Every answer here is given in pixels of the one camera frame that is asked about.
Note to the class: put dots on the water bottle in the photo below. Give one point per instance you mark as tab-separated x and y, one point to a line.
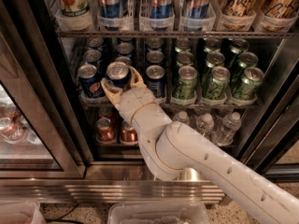
204	124
182	116
224	135

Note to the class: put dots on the right water bottle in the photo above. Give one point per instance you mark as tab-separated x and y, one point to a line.
224	135

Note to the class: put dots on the second row right pepsi can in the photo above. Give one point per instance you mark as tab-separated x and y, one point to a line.
155	58

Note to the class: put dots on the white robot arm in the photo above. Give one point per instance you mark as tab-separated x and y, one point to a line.
168	147

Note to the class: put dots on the middle water bottle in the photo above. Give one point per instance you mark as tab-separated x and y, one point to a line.
204	124

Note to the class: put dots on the stainless steel fridge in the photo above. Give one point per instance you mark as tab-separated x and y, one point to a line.
118	174

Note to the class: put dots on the front middle green can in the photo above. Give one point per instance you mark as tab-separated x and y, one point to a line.
216	83

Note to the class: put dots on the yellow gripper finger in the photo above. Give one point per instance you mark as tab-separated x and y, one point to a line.
136	79
113	93

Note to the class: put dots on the right fridge door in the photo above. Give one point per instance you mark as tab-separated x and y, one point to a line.
269	158

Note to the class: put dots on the front left red can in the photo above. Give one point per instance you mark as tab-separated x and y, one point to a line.
105	131

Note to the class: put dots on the second row middle pepsi can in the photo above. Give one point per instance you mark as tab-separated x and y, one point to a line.
124	59

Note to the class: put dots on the right red bull can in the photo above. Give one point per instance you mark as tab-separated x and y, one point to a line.
195	9

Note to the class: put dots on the second row right green can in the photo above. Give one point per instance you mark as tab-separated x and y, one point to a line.
243	61

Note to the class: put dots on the left red bull can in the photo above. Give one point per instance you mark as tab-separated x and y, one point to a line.
113	9

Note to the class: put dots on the second row left green can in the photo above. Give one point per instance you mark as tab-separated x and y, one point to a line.
184	58

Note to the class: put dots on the front left green can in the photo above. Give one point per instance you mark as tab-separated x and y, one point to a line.
185	83

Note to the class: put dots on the clear plastic bin centre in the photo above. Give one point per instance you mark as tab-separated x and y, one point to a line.
158	212

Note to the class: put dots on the front right red can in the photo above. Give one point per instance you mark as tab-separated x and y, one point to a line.
128	134

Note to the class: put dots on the back left green can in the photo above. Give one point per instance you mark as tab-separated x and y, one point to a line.
183	44

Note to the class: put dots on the second row green can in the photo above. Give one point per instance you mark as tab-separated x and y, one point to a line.
184	58
243	61
213	58

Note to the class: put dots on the middle red bull can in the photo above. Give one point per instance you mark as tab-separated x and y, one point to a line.
160	9

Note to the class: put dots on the second row middle green can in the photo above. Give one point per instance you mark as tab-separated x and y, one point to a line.
213	58

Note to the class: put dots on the second row pepsi can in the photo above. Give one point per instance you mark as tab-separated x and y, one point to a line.
155	58
124	59
94	57

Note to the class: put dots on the second row left pepsi can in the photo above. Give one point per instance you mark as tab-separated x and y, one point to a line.
94	57

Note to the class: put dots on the front right green can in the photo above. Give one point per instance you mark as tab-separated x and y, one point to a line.
248	84

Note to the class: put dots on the left fridge glass door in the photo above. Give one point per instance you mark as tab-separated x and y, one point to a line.
34	141

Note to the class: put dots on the clear plastic bin left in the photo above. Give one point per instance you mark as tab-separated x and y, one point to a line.
21	213

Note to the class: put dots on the clear plastic bin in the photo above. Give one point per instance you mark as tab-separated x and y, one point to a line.
158	212
21	213

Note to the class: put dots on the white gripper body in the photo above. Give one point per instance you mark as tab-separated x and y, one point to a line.
135	102

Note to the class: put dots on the red bull can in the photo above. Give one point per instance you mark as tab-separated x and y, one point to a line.
113	9
195	9
160	9

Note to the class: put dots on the left water bottle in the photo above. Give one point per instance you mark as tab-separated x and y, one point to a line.
182	116

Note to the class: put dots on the right gold can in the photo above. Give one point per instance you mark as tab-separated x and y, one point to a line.
280	9

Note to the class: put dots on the back middle green can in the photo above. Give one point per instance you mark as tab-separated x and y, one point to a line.
212	44

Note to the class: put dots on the back right green can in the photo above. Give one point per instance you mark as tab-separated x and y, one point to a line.
236	47

